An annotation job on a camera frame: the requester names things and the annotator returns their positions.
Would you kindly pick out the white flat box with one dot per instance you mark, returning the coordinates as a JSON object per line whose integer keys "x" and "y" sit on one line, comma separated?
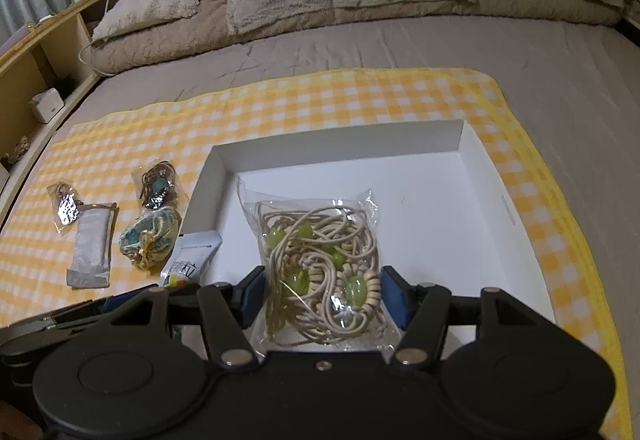
{"x": 4, "y": 177}

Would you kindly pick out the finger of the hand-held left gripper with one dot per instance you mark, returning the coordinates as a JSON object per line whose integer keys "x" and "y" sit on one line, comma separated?
{"x": 92, "y": 312}

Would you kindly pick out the white cardboard box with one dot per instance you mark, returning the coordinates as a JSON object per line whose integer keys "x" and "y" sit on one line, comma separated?
{"x": 450, "y": 220}

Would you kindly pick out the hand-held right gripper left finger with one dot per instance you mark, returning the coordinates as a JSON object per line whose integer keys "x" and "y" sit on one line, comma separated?
{"x": 251, "y": 297}

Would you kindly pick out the grey foil packet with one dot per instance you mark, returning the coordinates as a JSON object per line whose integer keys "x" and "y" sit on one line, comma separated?
{"x": 92, "y": 245}

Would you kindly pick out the pale blue white packet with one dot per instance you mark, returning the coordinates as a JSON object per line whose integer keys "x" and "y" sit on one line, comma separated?
{"x": 192, "y": 257}

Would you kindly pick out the clear bag with silver charm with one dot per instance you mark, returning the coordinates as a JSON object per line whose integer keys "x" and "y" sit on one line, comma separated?
{"x": 65, "y": 210}

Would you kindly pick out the yellow checkered mat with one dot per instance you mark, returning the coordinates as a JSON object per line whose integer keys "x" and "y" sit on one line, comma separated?
{"x": 350, "y": 95}

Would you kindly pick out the wooden headboard shelf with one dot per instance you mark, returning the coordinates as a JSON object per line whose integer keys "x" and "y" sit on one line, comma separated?
{"x": 60, "y": 32}

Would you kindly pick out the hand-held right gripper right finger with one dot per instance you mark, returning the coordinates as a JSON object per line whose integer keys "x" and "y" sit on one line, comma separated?
{"x": 394, "y": 300}

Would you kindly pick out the small fluffy beige pillow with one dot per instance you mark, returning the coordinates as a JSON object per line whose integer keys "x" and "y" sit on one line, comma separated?
{"x": 150, "y": 0}

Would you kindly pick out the white tissue box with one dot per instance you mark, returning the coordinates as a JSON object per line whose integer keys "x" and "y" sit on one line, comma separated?
{"x": 47, "y": 106}

